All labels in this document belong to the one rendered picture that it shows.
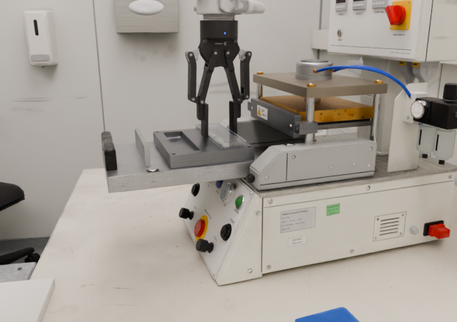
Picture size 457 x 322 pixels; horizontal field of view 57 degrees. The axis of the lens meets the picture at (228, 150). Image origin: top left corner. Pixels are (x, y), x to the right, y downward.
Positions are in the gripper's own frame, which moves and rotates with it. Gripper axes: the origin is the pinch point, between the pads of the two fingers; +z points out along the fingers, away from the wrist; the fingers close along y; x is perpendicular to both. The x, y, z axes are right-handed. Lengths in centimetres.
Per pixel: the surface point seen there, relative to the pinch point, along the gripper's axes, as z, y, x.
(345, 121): -0.4, -23.9, 10.1
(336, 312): 28.0, -11.2, 30.3
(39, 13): -26, 43, -144
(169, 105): 21, -18, -145
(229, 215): 17.1, 1.0, 9.7
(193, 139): 3.6, 5.5, -0.3
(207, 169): 6.8, 5.8, 10.9
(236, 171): 7.6, 0.0, 10.9
